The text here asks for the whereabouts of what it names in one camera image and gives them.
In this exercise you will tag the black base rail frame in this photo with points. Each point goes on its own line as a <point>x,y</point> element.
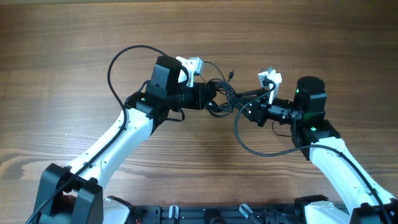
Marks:
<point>268,214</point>

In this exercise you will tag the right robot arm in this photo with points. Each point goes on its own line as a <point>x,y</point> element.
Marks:
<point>321,144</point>

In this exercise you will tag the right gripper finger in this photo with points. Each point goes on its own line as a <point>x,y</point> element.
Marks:
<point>257,92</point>
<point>243,105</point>

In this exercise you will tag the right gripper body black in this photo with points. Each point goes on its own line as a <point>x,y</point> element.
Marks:
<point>258,112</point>

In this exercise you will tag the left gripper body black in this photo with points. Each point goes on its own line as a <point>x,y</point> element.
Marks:
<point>196,95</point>

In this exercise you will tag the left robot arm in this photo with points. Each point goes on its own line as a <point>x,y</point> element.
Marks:
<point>74,193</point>

